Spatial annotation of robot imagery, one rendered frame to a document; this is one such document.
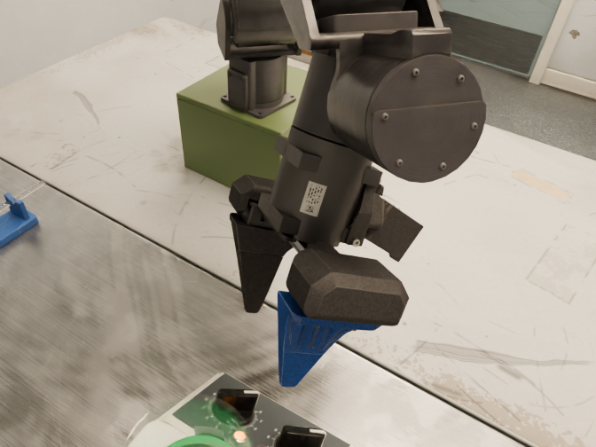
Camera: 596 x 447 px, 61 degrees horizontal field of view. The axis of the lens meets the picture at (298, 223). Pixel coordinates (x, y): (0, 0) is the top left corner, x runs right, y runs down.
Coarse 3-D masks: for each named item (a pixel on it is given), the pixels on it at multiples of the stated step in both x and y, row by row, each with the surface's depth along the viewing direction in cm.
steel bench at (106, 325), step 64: (0, 192) 61; (0, 256) 54; (64, 256) 55; (128, 256) 55; (0, 320) 48; (64, 320) 49; (128, 320) 49; (192, 320) 50; (256, 320) 50; (0, 384) 44; (64, 384) 44; (128, 384) 44; (192, 384) 45; (256, 384) 45; (320, 384) 45; (384, 384) 46
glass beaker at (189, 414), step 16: (176, 400) 26; (192, 400) 26; (208, 400) 26; (144, 416) 25; (160, 416) 26; (176, 416) 27; (192, 416) 27; (208, 416) 27; (224, 416) 26; (240, 416) 26; (144, 432) 25; (160, 432) 27; (176, 432) 28; (192, 432) 28; (208, 432) 29; (224, 432) 28; (240, 432) 26
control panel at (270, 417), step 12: (216, 384) 41; (228, 384) 41; (240, 384) 41; (264, 396) 41; (264, 408) 40; (276, 408) 40; (252, 420) 38; (264, 420) 38; (276, 420) 39; (288, 420) 39; (300, 420) 39; (252, 432) 37; (264, 432) 37; (276, 432) 37; (264, 444) 36; (324, 444) 38; (336, 444) 38; (348, 444) 38
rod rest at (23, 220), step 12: (12, 204) 56; (24, 204) 56; (0, 216) 57; (12, 216) 57; (24, 216) 56; (36, 216) 57; (0, 228) 56; (12, 228) 56; (24, 228) 56; (0, 240) 54
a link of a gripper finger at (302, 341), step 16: (288, 304) 28; (288, 320) 28; (304, 320) 27; (320, 320) 27; (288, 336) 29; (304, 336) 30; (320, 336) 31; (336, 336) 30; (288, 352) 30; (304, 352) 31; (320, 352) 31; (288, 368) 31; (304, 368) 32; (288, 384) 32
